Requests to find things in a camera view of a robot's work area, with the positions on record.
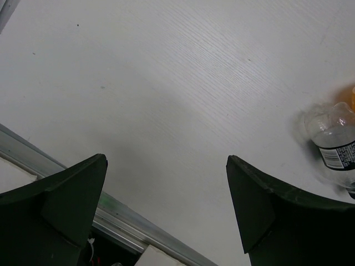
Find clear bottle black label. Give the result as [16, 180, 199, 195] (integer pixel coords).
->
[302, 102, 354, 199]

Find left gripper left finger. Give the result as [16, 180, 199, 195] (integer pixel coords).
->
[1, 154, 108, 265]

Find orange plastic bottle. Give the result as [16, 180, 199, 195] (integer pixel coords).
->
[334, 83, 354, 111]

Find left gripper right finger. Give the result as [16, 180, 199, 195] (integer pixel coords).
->
[226, 155, 354, 265]

